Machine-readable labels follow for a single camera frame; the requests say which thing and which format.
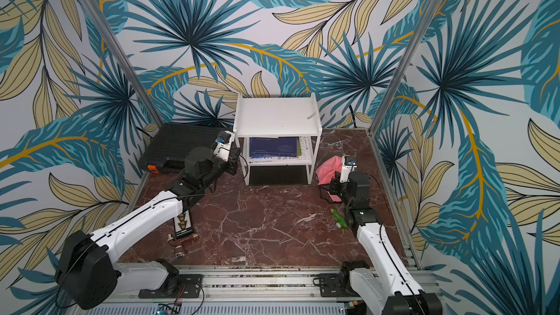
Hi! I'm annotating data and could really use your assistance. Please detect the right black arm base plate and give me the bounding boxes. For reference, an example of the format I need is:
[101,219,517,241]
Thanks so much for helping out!
[313,260,370,298]

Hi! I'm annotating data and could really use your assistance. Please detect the black card with yellow pattern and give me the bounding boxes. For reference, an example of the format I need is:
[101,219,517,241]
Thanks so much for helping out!
[173,211,195,239]

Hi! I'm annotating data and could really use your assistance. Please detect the black plastic tool case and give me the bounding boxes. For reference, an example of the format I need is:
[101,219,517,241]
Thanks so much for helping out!
[138,123,227,174]

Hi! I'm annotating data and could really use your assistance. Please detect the pink cloth with black trim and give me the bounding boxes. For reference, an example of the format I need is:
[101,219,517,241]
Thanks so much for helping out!
[315,156,342,204]

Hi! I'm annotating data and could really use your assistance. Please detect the green plastic tool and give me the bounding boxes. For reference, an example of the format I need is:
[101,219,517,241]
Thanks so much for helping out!
[330,208,349,229]

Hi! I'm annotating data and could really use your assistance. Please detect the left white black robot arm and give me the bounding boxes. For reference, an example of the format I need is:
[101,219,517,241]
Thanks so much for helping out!
[55,148,241,310]

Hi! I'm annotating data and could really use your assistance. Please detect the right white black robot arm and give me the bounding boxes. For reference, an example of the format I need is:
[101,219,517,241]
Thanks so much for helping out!
[330,171,443,314]

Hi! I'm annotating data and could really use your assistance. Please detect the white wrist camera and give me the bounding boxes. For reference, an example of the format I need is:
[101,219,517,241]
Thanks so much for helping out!
[214,131,235,162]
[339,155,357,183]

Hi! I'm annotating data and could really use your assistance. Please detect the white green booklet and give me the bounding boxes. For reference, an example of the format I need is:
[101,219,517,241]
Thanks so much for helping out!
[298,136,313,161]

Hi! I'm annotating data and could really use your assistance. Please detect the dark blue book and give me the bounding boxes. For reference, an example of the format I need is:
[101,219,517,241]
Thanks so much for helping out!
[249,137,299,158]

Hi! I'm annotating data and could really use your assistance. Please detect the white two-tier bookshelf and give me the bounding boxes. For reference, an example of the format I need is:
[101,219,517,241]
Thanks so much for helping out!
[233,93,322,186]

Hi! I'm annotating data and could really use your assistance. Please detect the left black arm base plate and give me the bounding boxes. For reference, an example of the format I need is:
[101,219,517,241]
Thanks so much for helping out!
[139,259,204,300]

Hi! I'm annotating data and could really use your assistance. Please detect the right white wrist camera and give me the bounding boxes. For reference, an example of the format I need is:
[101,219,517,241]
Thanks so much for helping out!
[339,155,357,183]

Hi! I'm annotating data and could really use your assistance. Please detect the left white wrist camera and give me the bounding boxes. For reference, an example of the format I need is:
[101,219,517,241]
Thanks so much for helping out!
[214,131,235,162]

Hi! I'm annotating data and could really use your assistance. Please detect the aluminium front rail frame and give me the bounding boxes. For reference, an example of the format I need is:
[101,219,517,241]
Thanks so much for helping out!
[65,265,447,315]

